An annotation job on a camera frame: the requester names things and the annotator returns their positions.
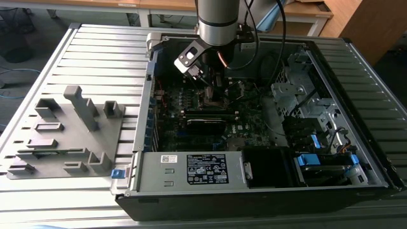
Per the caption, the wooden desk white frame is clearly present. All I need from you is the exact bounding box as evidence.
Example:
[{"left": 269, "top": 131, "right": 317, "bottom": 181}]
[
  {"left": 139, "top": 0, "right": 335, "bottom": 37},
  {"left": 0, "top": 0, "right": 150, "bottom": 28}
]

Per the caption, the grey power supply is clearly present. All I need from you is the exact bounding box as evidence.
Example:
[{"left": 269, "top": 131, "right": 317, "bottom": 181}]
[{"left": 138, "top": 151, "right": 248, "bottom": 191}]

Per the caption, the CPU socket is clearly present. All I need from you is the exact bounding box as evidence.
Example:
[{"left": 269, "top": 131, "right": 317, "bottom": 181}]
[{"left": 196, "top": 89, "right": 231, "bottom": 110}]

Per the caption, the black PC case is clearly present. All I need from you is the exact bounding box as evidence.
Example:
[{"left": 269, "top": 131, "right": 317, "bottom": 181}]
[{"left": 110, "top": 32, "right": 407, "bottom": 221}]

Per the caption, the CPU with silver top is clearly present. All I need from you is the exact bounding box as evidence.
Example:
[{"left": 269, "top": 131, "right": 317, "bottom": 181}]
[{"left": 204, "top": 86, "right": 222, "bottom": 105}]

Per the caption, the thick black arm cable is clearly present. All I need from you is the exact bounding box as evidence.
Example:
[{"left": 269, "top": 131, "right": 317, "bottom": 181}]
[{"left": 224, "top": 0, "right": 287, "bottom": 71}]

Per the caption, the green motherboard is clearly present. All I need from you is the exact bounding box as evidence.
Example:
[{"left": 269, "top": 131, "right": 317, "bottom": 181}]
[{"left": 151, "top": 77, "right": 289, "bottom": 153}]

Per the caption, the metal socket cover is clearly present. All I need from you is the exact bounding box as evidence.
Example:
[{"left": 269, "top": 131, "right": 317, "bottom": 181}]
[{"left": 224, "top": 81, "right": 246, "bottom": 104}]

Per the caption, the coloured wire bundle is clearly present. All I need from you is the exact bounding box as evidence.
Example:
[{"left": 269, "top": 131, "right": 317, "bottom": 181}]
[{"left": 339, "top": 143, "right": 357, "bottom": 156}]

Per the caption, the grey parts rack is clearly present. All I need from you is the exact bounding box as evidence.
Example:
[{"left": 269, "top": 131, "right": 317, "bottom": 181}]
[{"left": 6, "top": 85, "right": 127, "bottom": 179}]

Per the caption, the blue expansion slot retainer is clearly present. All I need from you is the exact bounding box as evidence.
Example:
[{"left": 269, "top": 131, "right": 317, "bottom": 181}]
[{"left": 143, "top": 95, "right": 160, "bottom": 152}]

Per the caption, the black bin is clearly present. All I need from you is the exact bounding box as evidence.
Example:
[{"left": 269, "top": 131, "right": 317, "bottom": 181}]
[{"left": 0, "top": 7, "right": 36, "bottom": 64}]

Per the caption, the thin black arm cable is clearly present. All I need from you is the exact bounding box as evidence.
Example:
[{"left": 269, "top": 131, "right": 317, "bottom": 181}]
[{"left": 244, "top": 0, "right": 259, "bottom": 64}]

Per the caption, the chipset heat sink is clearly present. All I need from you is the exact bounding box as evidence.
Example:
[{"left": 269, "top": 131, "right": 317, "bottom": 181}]
[{"left": 227, "top": 137, "right": 246, "bottom": 150}]

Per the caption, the metal drive cage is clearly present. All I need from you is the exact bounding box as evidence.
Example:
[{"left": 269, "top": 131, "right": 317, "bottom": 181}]
[{"left": 270, "top": 47, "right": 338, "bottom": 134}]

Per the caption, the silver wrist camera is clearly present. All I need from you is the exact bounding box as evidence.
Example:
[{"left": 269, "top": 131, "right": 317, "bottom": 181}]
[{"left": 174, "top": 39, "right": 210, "bottom": 76}]

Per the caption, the black graphics card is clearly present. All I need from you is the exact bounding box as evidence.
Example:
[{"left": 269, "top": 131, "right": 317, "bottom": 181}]
[{"left": 187, "top": 118, "right": 227, "bottom": 136}]

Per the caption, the black plastic disk bay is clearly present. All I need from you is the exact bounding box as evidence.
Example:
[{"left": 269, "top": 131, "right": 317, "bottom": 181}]
[{"left": 282, "top": 116, "right": 327, "bottom": 146}]

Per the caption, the thick black looped cable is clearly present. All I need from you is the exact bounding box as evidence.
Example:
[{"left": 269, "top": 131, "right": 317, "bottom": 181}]
[{"left": 259, "top": 51, "right": 286, "bottom": 84}]

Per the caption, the blue floor cable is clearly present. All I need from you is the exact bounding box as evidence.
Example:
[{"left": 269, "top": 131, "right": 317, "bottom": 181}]
[{"left": 0, "top": 68, "right": 42, "bottom": 100}]

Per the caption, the black RAM slot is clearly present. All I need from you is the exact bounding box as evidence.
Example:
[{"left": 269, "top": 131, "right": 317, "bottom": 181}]
[{"left": 184, "top": 109, "right": 235, "bottom": 115}]

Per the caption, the grey case latch handle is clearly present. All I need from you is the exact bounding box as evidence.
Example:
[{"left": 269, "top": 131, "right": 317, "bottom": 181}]
[{"left": 146, "top": 32, "right": 163, "bottom": 59}]

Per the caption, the wooden cabinet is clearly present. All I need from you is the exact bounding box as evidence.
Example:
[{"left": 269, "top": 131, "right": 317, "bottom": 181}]
[{"left": 319, "top": 0, "right": 407, "bottom": 67}]

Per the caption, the blue disk carrier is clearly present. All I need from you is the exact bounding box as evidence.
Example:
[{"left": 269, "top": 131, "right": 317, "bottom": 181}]
[{"left": 294, "top": 154, "right": 322, "bottom": 167}]

